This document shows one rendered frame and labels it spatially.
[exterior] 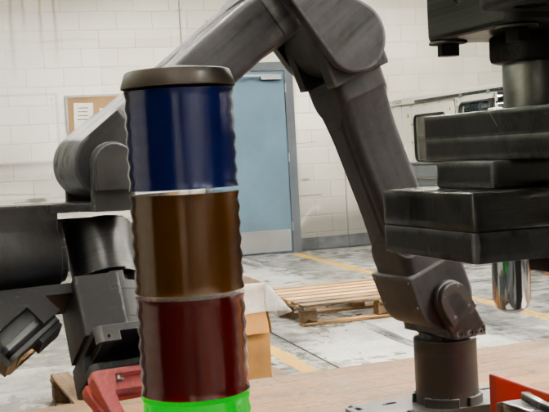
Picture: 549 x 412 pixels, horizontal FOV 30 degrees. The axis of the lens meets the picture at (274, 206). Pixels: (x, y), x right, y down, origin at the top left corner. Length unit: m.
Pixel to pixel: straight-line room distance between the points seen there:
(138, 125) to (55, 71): 11.08
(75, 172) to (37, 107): 10.55
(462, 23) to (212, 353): 0.30
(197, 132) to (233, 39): 0.56
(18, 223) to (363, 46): 0.34
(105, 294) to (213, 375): 0.47
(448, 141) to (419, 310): 0.40
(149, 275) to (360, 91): 0.62
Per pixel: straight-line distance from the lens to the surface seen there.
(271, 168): 11.82
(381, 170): 0.96
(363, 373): 1.23
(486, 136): 0.57
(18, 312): 0.81
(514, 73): 0.59
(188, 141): 0.34
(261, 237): 11.81
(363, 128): 0.95
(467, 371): 1.03
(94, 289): 0.81
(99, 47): 11.51
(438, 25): 0.60
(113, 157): 0.82
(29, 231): 0.83
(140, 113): 0.34
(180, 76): 0.34
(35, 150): 11.36
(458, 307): 0.99
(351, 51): 0.92
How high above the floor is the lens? 1.17
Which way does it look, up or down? 3 degrees down
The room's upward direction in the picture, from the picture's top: 3 degrees counter-clockwise
